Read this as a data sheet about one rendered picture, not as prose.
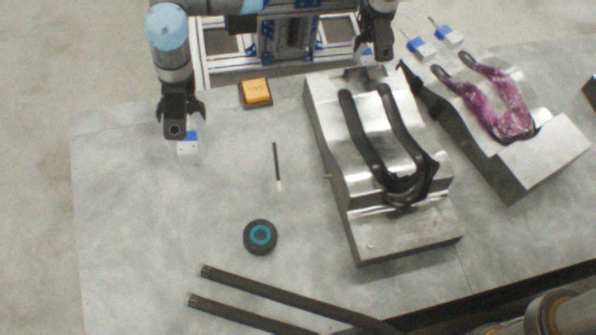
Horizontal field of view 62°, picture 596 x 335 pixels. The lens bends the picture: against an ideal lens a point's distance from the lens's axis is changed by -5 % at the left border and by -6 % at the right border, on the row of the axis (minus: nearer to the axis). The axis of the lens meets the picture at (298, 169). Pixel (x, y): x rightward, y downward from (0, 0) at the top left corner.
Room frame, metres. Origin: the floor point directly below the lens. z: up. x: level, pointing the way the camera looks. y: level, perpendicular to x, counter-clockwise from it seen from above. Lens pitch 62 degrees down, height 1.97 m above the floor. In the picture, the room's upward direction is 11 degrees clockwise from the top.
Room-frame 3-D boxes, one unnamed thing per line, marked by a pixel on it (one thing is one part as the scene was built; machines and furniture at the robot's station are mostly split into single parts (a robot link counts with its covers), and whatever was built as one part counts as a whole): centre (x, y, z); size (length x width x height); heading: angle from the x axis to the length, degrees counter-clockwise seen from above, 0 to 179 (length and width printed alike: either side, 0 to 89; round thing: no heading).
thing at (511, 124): (0.89, -0.48, 0.90); 0.26 x 0.18 x 0.08; 41
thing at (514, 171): (0.89, -0.49, 0.86); 0.50 x 0.26 x 0.11; 41
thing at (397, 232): (0.67, -0.19, 0.87); 0.50 x 0.26 x 0.14; 24
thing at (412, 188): (0.68, -0.20, 0.92); 0.35 x 0.16 x 0.09; 24
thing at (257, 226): (0.41, 0.06, 0.82); 0.08 x 0.08 x 0.04
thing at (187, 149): (0.63, 0.29, 0.83); 0.13 x 0.05 x 0.05; 16
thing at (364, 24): (0.99, -0.13, 0.99); 0.09 x 0.08 x 0.12; 20
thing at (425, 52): (1.05, -0.26, 0.86); 0.13 x 0.05 x 0.05; 41
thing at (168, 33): (0.62, 0.28, 1.22); 0.09 x 0.08 x 0.11; 17
